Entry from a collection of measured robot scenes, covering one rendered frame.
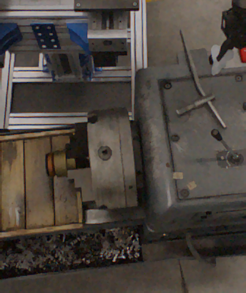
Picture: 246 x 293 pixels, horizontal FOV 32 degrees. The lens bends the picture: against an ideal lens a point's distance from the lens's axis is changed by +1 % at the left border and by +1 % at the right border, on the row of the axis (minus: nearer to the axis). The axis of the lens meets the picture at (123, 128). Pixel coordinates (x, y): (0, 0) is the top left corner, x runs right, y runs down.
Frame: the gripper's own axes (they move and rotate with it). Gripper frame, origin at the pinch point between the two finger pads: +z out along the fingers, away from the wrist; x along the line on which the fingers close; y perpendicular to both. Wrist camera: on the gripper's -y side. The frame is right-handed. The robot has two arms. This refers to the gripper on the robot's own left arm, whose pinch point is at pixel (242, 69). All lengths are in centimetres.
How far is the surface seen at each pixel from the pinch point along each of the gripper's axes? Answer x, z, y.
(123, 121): 31.8, 16.4, 6.3
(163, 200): 27.8, 20.9, -18.7
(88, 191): 47, 31, -5
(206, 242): 11, 93, -10
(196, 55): 5.2, 11.1, 18.4
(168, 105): 18.1, 14.0, 5.6
